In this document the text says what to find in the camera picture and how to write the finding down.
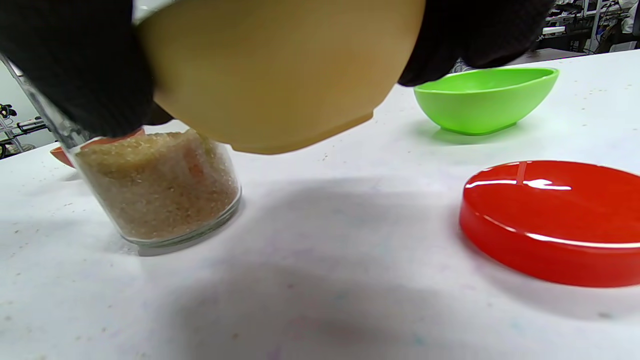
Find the person's right hand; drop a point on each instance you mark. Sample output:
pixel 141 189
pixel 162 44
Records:
pixel 75 60

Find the orange plastic dish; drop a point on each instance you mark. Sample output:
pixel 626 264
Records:
pixel 62 156

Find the brown sugar granules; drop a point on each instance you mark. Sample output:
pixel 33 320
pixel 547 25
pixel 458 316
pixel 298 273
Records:
pixel 160 190

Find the clear glass jar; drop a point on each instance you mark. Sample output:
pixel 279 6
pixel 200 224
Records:
pixel 165 240

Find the yellow plastic dish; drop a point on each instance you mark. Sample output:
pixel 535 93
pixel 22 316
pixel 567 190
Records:
pixel 280 75

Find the green plastic dish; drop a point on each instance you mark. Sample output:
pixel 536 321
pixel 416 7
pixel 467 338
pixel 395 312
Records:
pixel 480 107

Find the red jar lid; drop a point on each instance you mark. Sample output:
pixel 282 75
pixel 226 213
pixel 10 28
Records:
pixel 560 225

